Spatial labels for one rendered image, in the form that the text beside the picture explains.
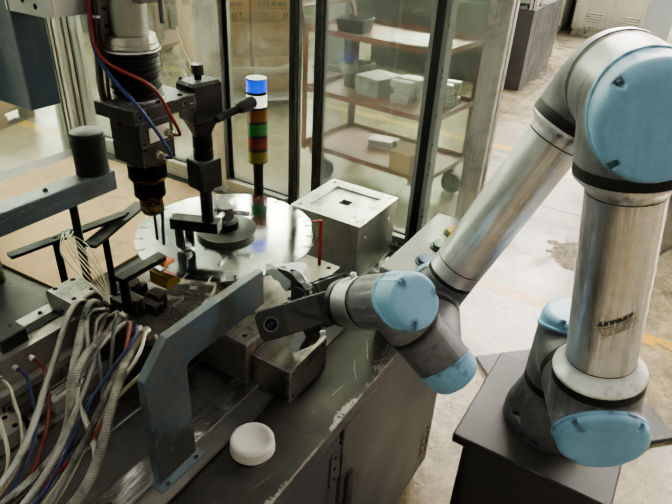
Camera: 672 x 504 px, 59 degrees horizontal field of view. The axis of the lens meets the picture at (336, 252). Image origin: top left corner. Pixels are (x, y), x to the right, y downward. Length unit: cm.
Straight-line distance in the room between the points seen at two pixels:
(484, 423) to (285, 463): 34
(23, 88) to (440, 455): 156
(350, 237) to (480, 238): 49
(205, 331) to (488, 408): 51
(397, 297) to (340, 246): 60
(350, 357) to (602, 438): 49
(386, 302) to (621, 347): 28
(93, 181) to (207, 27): 63
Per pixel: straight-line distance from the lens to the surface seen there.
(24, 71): 93
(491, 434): 105
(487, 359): 235
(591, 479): 105
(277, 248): 106
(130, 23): 85
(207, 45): 163
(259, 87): 130
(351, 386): 108
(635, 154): 63
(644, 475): 218
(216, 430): 100
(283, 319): 86
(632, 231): 70
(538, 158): 79
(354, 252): 128
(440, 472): 196
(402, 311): 72
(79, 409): 92
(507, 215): 82
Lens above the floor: 149
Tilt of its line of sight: 31 degrees down
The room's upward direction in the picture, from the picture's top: 3 degrees clockwise
